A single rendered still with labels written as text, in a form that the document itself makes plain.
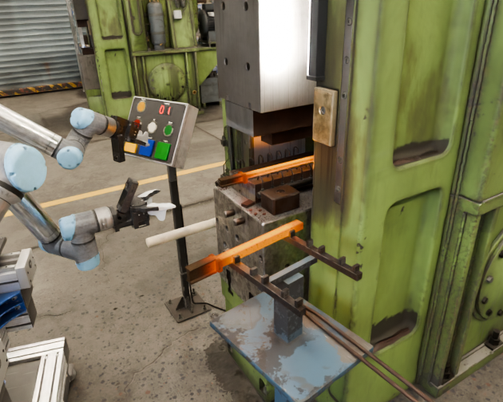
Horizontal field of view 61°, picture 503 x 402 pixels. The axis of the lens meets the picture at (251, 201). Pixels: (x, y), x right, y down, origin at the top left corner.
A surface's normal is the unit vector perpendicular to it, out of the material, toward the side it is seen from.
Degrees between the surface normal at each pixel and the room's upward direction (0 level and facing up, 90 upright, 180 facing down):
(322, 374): 0
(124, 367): 0
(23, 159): 86
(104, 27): 89
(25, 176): 85
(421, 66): 89
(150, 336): 0
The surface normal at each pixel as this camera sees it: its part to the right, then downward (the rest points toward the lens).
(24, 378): -0.03, -0.90
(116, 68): 0.41, 0.39
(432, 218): -0.79, 0.29
